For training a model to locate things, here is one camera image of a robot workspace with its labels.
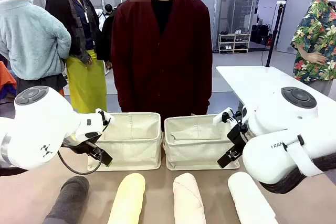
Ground white towel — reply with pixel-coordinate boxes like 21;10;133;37
227;171;279;224

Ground cream fabric basket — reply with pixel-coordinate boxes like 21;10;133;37
88;112;162;172
164;114;240;172

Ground mannequin in black garment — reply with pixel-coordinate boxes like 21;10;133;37
101;3;118;62

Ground black cable sleeve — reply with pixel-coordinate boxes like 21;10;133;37
258;153;336;195

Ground person in maroon cardigan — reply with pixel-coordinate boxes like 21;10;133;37
110;0;213;132

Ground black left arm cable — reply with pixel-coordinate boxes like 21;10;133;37
57;144;103;175

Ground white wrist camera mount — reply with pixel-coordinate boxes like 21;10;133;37
95;108;114;130
212;107;242;126

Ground white table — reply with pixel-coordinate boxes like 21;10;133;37
215;66;336;141

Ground black tripod stand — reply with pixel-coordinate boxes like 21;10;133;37
265;1;286;68

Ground pink towel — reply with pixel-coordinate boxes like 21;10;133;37
172;172;207;224

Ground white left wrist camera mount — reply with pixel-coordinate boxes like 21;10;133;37
95;108;114;130

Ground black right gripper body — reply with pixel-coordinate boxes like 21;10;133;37
226;122;255;157

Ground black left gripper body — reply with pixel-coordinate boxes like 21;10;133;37
61;134;103;157

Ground yellow towel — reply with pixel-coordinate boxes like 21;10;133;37
107;173;146;224

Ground white velcro strap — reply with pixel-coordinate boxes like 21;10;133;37
283;134;324;177

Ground orange cloth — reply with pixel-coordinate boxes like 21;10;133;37
0;61;17;100

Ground dark grey towel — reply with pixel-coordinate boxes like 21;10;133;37
42;175;90;224

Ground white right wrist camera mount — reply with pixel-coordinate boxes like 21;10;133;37
212;107;242;126

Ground white shoe rack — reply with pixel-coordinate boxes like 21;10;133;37
217;33;251;54

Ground black cases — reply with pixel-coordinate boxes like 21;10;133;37
251;24;271;45

